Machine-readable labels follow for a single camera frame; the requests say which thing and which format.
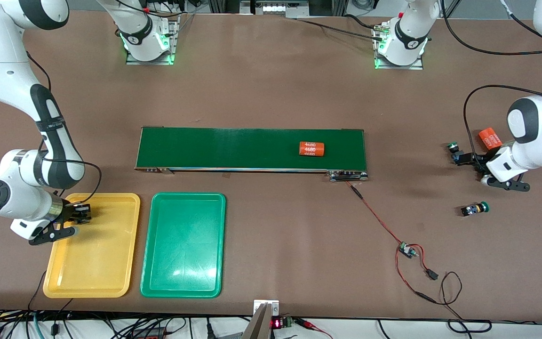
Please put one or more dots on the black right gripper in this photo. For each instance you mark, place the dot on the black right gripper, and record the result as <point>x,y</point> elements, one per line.
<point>70,211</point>

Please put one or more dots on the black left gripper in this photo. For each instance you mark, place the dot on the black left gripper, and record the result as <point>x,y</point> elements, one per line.
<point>477,162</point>

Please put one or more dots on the green push button switch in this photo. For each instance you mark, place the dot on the green push button switch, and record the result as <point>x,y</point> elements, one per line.
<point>473,209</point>
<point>453,147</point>

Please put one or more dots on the yellow plastic tray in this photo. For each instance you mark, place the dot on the yellow plastic tray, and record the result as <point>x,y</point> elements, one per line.
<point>97,254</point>

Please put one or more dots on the green plastic tray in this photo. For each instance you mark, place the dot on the green plastic tray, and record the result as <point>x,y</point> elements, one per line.
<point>184,245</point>

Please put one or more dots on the small controller circuit board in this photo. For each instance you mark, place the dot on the small controller circuit board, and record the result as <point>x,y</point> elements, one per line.
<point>407,249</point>

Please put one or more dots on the red black power lead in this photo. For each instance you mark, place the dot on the red black power lead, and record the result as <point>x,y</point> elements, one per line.
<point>433,274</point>

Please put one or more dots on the green conveyor belt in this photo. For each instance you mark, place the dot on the green conveyor belt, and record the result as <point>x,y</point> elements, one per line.
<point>233,148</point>

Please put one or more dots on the grey metal pole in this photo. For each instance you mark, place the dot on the grey metal pole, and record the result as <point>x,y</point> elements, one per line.
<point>257,327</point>

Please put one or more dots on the red digit display module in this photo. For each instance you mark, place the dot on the red digit display module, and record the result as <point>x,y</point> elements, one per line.
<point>278,323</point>

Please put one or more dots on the red clip lead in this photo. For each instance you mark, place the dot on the red clip lead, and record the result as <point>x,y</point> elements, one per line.
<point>311,324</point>

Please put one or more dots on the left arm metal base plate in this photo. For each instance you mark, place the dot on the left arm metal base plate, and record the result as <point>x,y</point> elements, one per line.
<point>402,67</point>

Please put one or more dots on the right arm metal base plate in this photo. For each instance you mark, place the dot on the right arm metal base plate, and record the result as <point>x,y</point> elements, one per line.
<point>173,42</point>

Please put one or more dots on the small metal table bracket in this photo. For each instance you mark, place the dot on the small metal table bracket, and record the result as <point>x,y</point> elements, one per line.
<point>273,306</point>

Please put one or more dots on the aluminium frame rack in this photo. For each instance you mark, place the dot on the aluminium frame rack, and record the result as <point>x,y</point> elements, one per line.
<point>275,7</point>

